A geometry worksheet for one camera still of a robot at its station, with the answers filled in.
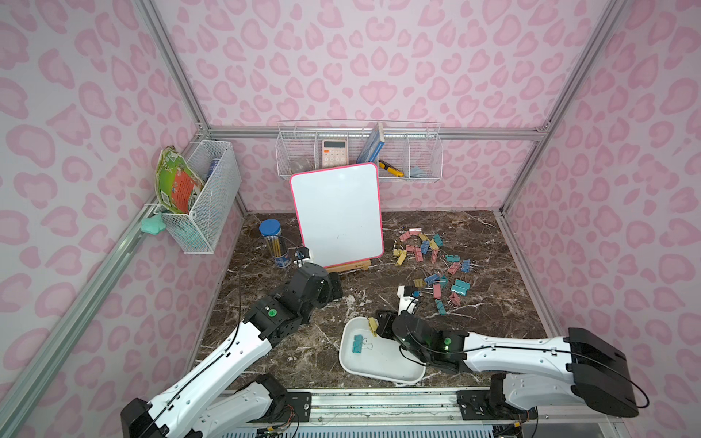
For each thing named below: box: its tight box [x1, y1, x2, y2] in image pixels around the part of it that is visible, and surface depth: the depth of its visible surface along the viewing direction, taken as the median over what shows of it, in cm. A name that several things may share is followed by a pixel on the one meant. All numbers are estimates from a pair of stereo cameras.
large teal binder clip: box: [450, 279, 472, 297], surface depth 97 cm
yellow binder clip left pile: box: [393, 248, 408, 267], surface depth 105 cm
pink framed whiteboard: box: [290, 162, 384, 269], surface depth 92 cm
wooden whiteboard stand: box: [324, 259, 372, 273], surface depth 99 cm
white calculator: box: [321, 139, 347, 168], surface depth 97 cm
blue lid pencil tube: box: [259, 219, 293, 269], surface depth 92 cm
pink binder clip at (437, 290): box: [432, 282, 442, 300], surface depth 97 cm
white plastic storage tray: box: [338, 316, 427, 385], surface depth 83 cm
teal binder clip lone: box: [352, 333, 368, 355], surface depth 85 cm
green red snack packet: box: [155, 145, 204, 215], surface depth 73 cm
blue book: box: [355, 122, 386, 164], surface depth 89 cm
